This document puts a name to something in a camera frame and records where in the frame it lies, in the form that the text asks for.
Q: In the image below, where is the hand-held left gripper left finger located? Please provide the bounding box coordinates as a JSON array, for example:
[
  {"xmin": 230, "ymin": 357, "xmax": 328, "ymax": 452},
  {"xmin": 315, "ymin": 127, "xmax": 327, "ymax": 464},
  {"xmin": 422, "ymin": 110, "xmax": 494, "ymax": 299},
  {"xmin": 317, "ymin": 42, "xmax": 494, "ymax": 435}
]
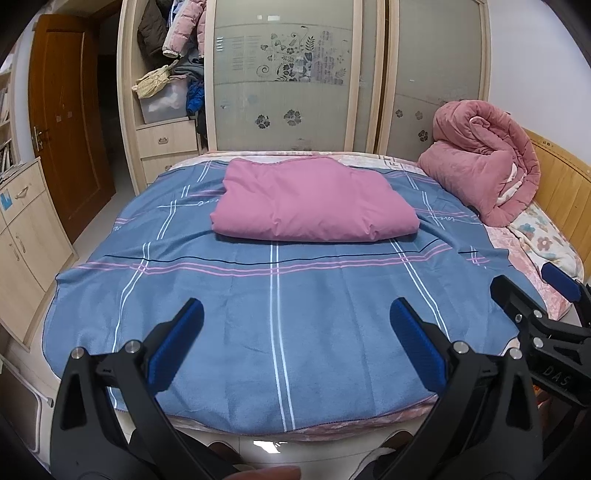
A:
[{"xmin": 50, "ymin": 298, "xmax": 241, "ymax": 480}]

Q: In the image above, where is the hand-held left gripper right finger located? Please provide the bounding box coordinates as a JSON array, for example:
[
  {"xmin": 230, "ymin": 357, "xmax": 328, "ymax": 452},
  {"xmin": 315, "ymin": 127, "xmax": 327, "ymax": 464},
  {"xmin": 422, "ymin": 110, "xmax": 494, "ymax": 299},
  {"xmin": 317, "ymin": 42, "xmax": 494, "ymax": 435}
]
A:
[{"xmin": 390, "ymin": 298, "xmax": 546, "ymax": 480}]

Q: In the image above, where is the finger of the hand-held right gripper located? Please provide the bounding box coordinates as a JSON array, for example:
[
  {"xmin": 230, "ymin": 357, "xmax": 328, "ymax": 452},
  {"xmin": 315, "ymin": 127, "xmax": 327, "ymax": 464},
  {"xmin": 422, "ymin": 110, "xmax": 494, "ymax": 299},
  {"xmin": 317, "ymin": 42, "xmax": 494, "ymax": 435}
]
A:
[
  {"xmin": 490, "ymin": 275, "xmax": 591, "ymax": 352},
  {"xmin": 541, "ymin": 262, "xmax": 591, "ymax": 328}
]

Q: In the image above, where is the pink and white hooded jacket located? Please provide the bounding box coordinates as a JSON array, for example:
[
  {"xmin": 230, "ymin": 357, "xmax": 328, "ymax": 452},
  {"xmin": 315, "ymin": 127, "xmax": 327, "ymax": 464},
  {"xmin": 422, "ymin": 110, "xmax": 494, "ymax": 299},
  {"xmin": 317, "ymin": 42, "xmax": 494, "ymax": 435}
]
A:
[{"xmin": 210, "ymin": 157, "xmax": 421, "ymax": 243}]

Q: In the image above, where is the grey clothes pile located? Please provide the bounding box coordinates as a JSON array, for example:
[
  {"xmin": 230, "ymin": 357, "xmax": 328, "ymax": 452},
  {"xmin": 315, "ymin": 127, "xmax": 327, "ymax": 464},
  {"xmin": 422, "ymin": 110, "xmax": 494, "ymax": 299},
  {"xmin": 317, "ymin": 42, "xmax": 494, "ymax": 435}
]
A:
[{"xmin": 173, "ymin": 55, "xmax": 206, "ymax": 84}]

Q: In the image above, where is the person's left hand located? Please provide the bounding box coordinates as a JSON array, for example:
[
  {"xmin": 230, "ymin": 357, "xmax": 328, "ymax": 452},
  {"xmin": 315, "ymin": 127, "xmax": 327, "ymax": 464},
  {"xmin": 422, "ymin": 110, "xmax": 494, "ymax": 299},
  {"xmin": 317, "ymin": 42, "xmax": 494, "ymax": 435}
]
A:
[{"xmin": 231, "ymin": 465, "xmax": 302, "ymax": 480}]

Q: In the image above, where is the blue plaid blanket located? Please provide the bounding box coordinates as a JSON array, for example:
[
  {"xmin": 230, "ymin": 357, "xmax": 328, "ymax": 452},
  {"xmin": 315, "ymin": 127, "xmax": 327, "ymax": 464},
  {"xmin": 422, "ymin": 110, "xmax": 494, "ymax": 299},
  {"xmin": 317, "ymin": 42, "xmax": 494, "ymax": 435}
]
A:
[{"xmin": 41, "ymin": 159, "xmax": 548, "ymax": 437}]

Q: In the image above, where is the rolled pink quilt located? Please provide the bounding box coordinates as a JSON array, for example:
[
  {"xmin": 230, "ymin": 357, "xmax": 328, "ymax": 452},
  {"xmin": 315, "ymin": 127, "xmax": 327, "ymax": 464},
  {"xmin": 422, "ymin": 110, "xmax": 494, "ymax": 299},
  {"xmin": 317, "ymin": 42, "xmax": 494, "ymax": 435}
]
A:
[{"xmin": 418, "ymin": 100, "xmax": 542, "ymax": 227}]

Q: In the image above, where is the beige bookshelf cabinet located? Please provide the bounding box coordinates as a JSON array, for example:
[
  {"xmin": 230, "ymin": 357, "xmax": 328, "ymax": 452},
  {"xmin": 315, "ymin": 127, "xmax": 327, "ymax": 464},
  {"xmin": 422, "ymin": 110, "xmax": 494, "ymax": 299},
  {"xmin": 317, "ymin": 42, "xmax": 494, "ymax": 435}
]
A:
[{"xmin": 0, "ymin": 60, "xmax": 79, "ymax": 347}]

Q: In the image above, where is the brown wooden door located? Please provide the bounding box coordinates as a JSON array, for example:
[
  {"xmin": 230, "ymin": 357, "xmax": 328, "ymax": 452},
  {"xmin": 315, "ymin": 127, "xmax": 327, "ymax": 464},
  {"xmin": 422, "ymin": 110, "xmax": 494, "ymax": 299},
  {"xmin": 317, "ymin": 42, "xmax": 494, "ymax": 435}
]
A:
[{"xmin": 28, "ymin": 14, "xmax": 116, "ymax": 232}]

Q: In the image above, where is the clear plastic storage box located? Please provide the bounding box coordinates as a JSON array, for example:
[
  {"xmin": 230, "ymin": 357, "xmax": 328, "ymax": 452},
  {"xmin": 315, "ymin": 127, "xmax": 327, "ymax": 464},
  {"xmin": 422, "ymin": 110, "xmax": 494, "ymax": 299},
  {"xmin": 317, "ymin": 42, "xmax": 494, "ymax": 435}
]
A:
[{"xmin": 139, "ymin": 78, "xmax": 191, "ymax": 124}]

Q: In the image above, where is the blue garment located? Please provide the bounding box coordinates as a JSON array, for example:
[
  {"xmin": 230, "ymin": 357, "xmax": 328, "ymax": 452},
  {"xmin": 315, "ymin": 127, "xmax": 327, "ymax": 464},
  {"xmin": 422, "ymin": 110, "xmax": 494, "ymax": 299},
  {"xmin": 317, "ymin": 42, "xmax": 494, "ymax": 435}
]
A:
[{"xmin": 186, "ymin": 82, "xmax": 205, "ymax": 117}]

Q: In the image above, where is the beige sliding door wardrobe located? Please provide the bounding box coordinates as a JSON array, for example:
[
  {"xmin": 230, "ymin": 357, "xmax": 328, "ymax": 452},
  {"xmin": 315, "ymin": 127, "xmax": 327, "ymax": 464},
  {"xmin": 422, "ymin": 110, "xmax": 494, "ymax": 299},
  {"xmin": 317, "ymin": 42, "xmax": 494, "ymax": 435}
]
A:
[{"xmin": 115, "ymin": 0, "xmax": 492, "ymax": 195}]

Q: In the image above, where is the row of books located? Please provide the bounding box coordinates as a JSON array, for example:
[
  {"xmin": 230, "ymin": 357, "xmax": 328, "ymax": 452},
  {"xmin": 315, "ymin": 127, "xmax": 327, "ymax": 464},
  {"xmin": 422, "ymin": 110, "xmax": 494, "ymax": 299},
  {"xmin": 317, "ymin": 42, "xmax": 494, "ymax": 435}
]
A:
[{"xmin": 0, "ymin": 74, "xmax": 14, "ymax": 176}]

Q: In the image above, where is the yellow cloth bag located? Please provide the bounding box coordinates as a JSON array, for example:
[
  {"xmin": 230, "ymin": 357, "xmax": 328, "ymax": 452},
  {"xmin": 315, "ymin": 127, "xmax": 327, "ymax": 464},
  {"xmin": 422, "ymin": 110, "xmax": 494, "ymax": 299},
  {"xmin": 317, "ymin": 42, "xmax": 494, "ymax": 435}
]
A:
[{"xmin": 131, "ymin": 62, "xmax": 178, "ymax": 100}]

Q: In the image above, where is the pink puffer jacket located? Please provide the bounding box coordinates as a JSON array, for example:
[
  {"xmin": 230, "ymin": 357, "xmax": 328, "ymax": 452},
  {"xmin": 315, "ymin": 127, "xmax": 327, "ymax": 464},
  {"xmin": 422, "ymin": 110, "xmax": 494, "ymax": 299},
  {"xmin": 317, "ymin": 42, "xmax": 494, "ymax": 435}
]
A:
[{"xmin": 163, "ymin": 0, "xmax": 207, "ymax": 58}]

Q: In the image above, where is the dark brown hanging jacket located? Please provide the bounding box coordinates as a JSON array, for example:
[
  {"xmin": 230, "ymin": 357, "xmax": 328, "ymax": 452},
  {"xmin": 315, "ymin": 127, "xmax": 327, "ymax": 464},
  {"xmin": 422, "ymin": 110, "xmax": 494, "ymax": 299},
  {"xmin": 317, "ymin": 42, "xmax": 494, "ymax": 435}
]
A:
[{"xmin": 137, "ymin": 0, "xmax": 171, "ymax": 58}]

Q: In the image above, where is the white metal frame stool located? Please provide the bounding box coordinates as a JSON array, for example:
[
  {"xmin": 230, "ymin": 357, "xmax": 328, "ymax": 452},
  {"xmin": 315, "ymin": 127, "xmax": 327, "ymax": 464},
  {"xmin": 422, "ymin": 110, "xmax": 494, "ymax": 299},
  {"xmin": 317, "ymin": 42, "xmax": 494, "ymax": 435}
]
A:
[{"xmin": 0, "ymin": 355, "xmax": 56, "ymax": 457}]

